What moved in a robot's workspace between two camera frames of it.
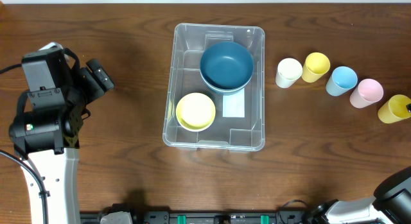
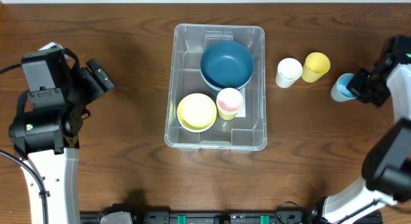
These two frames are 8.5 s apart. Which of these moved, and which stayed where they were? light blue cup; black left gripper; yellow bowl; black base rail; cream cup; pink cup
Moved: light blue cup; pink cup
Stayed: black base rail; black left gripper; cream cup; yellow bowl
